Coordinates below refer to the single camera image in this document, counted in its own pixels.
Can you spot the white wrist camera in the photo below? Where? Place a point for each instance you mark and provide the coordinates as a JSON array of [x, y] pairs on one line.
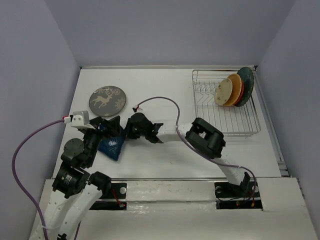
[[137, 109], [80, 119]]

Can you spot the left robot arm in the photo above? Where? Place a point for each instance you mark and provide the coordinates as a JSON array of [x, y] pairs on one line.
[[74, 190]]

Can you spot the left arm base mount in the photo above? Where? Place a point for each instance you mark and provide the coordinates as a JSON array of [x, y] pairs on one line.
[[113, 199]]

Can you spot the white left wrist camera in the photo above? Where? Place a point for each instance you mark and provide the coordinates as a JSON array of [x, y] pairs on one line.
[[80, 119]]

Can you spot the orange plastic plate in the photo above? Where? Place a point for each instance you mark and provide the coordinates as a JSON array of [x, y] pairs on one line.
[[241, 93]]

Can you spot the dark blue patterned plate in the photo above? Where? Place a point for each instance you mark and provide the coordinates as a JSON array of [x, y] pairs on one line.
[[112, 146]]

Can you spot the cream patterned small plate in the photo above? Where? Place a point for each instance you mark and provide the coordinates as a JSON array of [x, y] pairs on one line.
[[223, 92]]

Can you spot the woven bamboo round plate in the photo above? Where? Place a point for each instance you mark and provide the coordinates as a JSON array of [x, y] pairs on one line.
[[237, 85]]

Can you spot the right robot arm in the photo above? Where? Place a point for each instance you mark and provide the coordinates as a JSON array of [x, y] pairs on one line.
[[199, 135]]

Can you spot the grey reindeer pattern plate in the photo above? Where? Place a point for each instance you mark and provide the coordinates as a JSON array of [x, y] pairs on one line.
[[107, 101]]

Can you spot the metal wire dish rack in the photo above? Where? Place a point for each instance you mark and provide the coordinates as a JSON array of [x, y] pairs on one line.
[[232, 121]]

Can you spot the teal glazed ceramic plate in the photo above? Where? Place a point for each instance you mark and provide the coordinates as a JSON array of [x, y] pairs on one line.
[[247, 76]]

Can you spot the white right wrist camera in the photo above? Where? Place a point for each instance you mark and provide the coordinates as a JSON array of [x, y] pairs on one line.
[[137, 109]]

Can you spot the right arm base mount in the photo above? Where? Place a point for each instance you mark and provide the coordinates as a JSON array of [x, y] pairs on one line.
[[232, 197]]

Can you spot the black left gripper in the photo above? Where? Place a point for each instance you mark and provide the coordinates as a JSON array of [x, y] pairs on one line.
[[113, 124]]

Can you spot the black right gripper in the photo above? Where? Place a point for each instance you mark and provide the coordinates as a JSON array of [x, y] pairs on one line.
[[128, 132]]

